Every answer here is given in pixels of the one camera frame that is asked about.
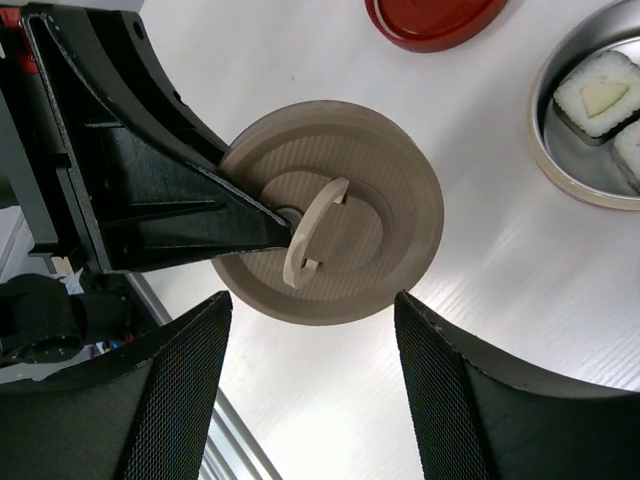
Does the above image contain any dark sushi roll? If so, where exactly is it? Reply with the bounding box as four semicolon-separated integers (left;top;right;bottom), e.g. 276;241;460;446
553;50;639;146

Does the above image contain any red round lid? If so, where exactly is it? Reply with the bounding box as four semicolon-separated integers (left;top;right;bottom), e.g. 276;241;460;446
364;0;508;53

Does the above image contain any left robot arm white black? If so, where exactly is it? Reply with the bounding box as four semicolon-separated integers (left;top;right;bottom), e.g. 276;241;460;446
1;2;292;366

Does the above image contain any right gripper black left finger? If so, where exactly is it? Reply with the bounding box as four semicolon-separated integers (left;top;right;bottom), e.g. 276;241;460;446
1;291;232;479

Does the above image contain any brown round lid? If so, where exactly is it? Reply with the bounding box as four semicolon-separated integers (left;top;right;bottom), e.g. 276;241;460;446
213;100;444;326

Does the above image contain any sushi roll with red centre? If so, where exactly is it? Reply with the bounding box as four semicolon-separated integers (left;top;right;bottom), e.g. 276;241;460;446
612;121;640;194

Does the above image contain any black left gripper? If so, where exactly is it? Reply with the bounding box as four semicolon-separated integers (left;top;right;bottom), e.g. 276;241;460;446
1;2;291;273

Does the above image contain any red metal lunch tin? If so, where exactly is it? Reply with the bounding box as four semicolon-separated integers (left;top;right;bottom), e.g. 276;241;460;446
530;1;639;211

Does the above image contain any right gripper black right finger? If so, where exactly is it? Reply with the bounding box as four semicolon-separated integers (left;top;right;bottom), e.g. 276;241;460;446
394;292;639;479

